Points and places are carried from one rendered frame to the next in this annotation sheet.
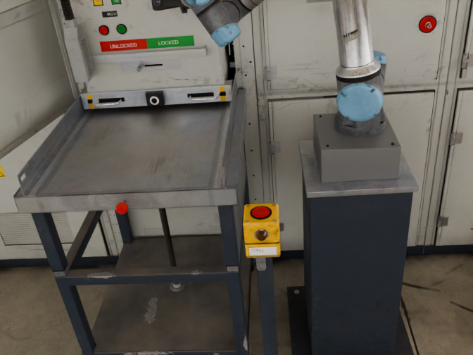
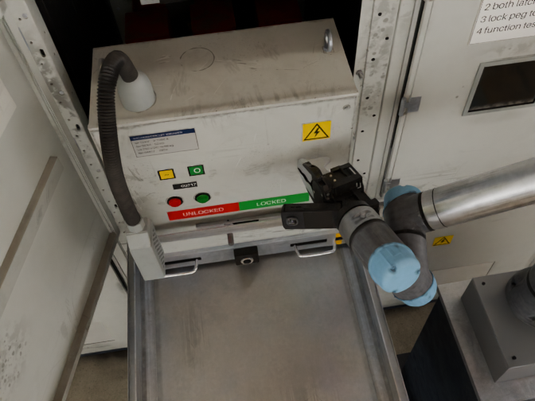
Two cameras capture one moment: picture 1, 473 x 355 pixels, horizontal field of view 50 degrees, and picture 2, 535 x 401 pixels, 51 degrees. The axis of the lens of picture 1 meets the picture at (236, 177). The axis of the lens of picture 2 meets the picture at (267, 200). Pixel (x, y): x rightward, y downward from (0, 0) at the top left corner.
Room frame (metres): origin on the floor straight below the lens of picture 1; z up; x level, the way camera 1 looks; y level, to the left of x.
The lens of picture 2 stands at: (1.00, 0.32, 2.12)
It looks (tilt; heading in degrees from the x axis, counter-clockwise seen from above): 56 degrees down; 349
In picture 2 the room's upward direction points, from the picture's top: 4 degrees counter-clockwise
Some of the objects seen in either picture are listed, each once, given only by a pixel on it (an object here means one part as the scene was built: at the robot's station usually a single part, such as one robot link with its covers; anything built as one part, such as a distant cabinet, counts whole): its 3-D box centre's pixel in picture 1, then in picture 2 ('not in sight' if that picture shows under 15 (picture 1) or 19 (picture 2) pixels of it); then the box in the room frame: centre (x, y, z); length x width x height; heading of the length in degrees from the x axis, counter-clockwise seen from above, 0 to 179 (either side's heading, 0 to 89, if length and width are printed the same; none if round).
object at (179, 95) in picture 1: (157, 94); (244, 243); (1.72, 0.25, 0.90); 0.54 x 0.05 x 0.06; 84
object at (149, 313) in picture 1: (165, 228); not in sight; (1.50, 0.28, 0.46); 0.64 x 0.58 x 0.66; 174
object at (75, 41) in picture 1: (79, 53); (146, 246); (1.66, 0.47, 1.09); 0.08 x 0.05 x 0.17; 174
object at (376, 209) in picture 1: (349, 255); (478, 376); (1.37, -0.37, 0.36); 0.30 x 0.30 x 0.73; 85
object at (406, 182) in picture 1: (352, 164); (517, 332); (1.37, -0.37, 0.74); 0.32 x 0.32 x 0.02; 85
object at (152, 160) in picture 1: (148, 141); (257, 334); (1.50, 0.28, 0.82); 0.68 x 0.62 x 0.06; 174
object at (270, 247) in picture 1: (262, 229); not in sight; (0.94, -0.05, 0.85); 0.08 x 0.08 x 0.10; 84
